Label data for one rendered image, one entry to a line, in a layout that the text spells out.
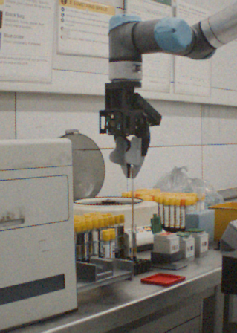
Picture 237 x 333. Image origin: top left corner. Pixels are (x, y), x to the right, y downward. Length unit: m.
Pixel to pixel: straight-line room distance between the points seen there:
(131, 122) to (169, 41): 0.20
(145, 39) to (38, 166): 0.43
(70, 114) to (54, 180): 0.95
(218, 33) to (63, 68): 0.73
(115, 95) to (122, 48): 0.10
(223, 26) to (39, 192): 0.58
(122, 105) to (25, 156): 0.40
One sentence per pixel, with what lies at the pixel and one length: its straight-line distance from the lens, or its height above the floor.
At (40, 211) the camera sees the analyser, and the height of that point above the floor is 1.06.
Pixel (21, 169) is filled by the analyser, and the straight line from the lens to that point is 0.88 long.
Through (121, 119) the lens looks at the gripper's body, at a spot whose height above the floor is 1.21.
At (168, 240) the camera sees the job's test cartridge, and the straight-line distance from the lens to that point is 1.30.
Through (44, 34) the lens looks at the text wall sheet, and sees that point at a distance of 1.79.
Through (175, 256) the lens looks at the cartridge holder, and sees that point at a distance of 1.31.
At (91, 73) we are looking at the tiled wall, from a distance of 1.94.
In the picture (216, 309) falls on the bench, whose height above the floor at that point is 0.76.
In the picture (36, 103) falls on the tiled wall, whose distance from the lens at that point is 1.76.
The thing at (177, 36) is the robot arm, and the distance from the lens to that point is 1.17.
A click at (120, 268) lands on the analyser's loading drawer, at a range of 1.13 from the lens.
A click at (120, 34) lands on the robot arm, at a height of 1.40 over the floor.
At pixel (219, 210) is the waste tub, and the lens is 1.62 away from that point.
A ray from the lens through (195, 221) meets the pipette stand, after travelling 1.48.
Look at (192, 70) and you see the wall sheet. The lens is 2.44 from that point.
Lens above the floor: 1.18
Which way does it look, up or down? 3 degrees down
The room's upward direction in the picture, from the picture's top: 1 degrees counter-clockwise
